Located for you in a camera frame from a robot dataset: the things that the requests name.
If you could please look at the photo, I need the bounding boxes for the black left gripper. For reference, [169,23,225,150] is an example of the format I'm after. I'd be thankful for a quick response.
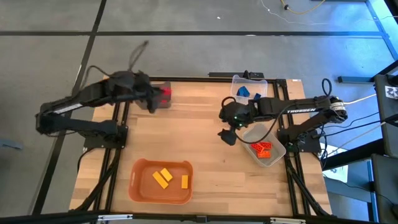
[133,70,163,114]

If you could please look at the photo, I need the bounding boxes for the grey flat object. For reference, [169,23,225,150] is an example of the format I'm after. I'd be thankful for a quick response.
[0,138,23,151]

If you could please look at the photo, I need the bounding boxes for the silver metal bracket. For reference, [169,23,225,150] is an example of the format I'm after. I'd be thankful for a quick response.
[269,217,307,224]
[97,213,134,222]

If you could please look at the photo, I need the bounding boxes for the white plastic bin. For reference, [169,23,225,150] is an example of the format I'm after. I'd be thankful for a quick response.
[241,123,287,168]

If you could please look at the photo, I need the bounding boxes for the black aluminium beam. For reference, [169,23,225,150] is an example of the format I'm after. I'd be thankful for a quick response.
[0,210,398,224]

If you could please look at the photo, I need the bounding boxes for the black equipment cart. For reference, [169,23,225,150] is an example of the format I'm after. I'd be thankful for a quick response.
[373,60,398,224]

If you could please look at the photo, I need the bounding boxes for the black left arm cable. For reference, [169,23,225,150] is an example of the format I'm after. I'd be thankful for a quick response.
[127,39,150,73]

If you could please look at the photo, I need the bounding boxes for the clear plastic bin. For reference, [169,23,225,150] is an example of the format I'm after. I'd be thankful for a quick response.
[135,80,172,110]
[229,74,269,106]

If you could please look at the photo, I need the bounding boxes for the yellow cable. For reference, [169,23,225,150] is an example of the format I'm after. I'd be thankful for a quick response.
[279,0,326,16]

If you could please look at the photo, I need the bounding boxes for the black white fiducial tag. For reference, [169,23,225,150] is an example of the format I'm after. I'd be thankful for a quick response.
[384,85,398,100]

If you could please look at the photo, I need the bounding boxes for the orange plastic bin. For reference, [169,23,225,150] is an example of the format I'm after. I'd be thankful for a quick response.
[128,157,194,205]

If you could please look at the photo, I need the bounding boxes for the black flat bar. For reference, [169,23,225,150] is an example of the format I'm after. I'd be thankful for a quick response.
[208,71,265,79]

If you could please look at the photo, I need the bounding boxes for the black aluminium table frame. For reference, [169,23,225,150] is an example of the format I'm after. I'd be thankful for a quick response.
[70,74,333,218]

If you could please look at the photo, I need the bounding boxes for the long yellow block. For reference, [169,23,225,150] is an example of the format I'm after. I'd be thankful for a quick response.
[152,170,170,190]

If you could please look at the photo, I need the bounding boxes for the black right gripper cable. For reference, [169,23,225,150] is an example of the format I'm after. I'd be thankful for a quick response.
[221,95,289,145]

